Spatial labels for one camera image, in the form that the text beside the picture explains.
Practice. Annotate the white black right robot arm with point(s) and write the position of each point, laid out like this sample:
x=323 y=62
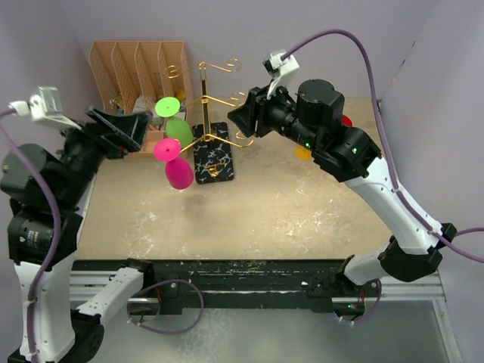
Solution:
x=314 y=120

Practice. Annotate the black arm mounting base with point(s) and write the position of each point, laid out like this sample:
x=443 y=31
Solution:
x=311 y=284

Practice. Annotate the peach plastic file organizer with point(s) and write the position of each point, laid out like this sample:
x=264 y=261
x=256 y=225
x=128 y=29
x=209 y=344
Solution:
x=131 y=74

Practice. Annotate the aluminium frame rail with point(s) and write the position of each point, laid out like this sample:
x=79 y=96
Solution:
x=276 y=207

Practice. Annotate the green plastic wine glass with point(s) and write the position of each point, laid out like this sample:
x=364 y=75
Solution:
x=176 y=127

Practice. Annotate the pink plastic wine glass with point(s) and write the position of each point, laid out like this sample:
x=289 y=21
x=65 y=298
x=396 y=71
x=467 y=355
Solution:
x=177 y=170

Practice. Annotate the yellow plastic wine glass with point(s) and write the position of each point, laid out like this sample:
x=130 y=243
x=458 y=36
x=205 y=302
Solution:
x=302 y=153

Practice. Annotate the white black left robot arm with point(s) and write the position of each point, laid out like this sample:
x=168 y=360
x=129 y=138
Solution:
x=44 y=192

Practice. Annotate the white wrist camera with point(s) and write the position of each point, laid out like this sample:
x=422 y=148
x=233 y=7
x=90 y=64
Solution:
x=45 y=109
x=281 y=69

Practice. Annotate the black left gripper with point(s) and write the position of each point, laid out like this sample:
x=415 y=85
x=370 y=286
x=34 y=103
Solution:
x=127 y=131

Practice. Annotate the gold wire wine glass rack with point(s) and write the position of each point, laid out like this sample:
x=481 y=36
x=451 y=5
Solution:
x=213 y=160

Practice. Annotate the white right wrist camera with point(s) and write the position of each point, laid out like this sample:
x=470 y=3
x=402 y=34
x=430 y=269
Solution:
x=281 y=69

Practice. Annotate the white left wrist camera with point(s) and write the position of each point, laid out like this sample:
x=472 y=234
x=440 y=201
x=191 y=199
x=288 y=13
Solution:
x=45 y=109

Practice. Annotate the red plastic wine glass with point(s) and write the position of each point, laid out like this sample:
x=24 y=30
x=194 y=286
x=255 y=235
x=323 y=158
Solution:
x=347 y=121

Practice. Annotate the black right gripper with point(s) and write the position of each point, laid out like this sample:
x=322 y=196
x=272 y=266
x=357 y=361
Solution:
x=246 y=115

